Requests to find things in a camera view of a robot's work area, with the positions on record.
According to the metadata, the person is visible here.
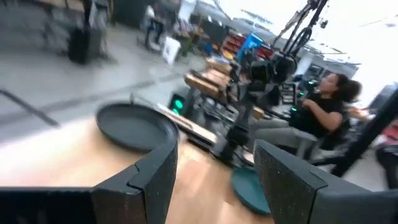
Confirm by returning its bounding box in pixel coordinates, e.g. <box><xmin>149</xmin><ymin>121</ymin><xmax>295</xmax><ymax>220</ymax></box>
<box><xmin>248</xmin><ymin>73</ymin><xmax>363</xmax><ymax>159</ymax></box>

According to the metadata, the white stool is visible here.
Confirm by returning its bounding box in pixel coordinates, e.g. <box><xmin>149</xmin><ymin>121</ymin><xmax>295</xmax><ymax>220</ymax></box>
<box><xmin>161</xmin><ymin>36</ymin><xmax>182</xmax><ymax>65</ymax></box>

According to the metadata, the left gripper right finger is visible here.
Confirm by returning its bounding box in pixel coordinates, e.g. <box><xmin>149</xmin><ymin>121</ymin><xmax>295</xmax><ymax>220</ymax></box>
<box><xmin>253</xmin><ymin>139</ymin><xmax>398</xmax><ymax>224</ymax></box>

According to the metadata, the wooden crate stack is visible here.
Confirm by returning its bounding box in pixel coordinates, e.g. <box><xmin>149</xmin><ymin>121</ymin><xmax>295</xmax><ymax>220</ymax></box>
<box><xmin>185</xmin><ymin>58</ymin><xmax>233</xmax><ymax>98</ymax></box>

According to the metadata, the black bin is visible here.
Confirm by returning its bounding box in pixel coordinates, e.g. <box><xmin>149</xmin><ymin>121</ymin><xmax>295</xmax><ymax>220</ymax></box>
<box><xmin>68</xmin><ymin>24</ymin><xmax>103</xmax><ymax>63</ymax></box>

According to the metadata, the black plate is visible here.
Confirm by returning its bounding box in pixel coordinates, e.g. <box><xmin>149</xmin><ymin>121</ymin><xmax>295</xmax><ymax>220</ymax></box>
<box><xmin>95</xmin><ymin>101</ymin><xmax>180</xmax><ymax>154</ymax></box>

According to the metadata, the blue storage bin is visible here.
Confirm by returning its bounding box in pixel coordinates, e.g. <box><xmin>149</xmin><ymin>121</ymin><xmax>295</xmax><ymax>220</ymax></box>
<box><xmin>238</xmin><ymin>33</ymin><xmax>264</xmax><ymax>62</ymax></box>

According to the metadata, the black box green light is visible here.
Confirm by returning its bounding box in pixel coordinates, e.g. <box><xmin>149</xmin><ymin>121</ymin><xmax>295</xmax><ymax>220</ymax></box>
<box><xmin>169</xmin><ymin>93</ymin><xmax>187</xmax><ymax>116</ymax></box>

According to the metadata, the teal plate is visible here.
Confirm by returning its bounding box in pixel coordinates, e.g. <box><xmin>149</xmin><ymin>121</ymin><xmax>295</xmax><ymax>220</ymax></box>
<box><xmin>230</xmin><ymin>167</ymin><xmax>272</xmax><ymax>216</ymax></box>

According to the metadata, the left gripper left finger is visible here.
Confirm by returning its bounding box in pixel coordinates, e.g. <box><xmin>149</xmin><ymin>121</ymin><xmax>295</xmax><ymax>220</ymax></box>
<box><xmin>0</xmin><ymin>138</ymin><xmax>180</xmax><ymax>224</ymax></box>

